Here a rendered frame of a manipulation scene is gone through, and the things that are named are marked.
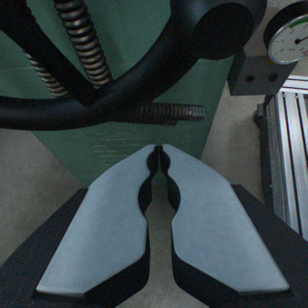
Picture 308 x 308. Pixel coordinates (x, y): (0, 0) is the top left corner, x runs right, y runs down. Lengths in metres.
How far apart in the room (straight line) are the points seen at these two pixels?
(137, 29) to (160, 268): 0.71
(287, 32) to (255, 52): 0.06
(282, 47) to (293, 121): 0.55
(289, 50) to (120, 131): 0.36
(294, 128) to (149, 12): 0.64
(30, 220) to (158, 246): 0.50
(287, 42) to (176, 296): 0.74
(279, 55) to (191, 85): 0.15
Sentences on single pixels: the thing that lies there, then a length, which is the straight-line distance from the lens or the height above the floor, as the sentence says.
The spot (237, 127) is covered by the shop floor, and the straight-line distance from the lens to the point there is 1.06.
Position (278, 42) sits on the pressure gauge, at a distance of 0.32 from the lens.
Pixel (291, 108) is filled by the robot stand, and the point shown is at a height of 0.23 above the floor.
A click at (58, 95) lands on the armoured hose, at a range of 0.26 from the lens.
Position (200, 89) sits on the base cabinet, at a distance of 0.43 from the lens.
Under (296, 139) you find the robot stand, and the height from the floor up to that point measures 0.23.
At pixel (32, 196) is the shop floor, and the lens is 1.01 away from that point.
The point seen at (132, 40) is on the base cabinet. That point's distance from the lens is 0.36.
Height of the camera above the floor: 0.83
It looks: 62 degrees down
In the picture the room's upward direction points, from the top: 5 degrees counter-clockwise
